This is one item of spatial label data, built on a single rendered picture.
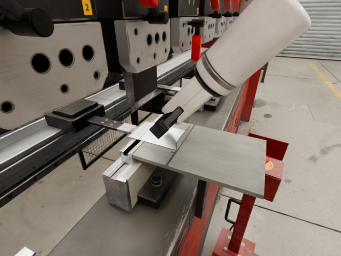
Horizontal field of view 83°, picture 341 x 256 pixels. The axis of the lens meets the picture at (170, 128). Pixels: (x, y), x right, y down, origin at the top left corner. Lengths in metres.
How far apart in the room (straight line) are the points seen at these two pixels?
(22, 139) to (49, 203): 1.27
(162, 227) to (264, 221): 1.25
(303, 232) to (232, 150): 1.32
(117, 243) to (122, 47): 0.36
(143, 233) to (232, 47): 0.38
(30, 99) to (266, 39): 0.29
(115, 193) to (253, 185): 0.28
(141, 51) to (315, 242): 1.60
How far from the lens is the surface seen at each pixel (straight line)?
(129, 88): 0.40
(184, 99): 0.36
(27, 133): 0.64
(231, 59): 0.33
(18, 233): 1.78
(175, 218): 0.47
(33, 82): 0.22
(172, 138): 0.47
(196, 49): 0.53
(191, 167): 0.39
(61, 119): 0.59
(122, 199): 0.46
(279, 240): 1.61
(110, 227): 0.47
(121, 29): 0.32
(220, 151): 0.44
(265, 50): 0.33
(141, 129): 0.51
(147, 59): 0.36
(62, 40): 0.24
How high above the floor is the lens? 1.26
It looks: 31 degrees down
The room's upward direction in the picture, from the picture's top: straight up
